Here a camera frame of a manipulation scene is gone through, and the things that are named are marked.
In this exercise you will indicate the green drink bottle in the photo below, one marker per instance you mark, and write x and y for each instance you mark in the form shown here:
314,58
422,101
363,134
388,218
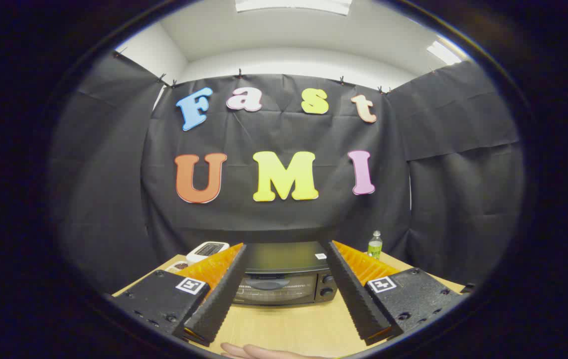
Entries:
374,247

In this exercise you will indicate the black backdrop cloth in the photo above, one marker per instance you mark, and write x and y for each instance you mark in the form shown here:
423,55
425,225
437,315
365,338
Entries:
284,129

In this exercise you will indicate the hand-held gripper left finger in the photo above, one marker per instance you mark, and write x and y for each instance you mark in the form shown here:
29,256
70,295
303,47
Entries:
219,299

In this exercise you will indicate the white pop-up toaster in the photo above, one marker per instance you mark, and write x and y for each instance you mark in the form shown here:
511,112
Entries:
207,249

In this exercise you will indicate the ceiling light panel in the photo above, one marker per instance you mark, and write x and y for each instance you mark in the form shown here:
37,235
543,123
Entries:
294,5
443,52

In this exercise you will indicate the black toaster oven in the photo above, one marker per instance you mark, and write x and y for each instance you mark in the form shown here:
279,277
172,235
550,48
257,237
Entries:
284,257

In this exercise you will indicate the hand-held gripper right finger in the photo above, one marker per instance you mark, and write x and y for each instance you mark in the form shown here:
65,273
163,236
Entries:
356,299

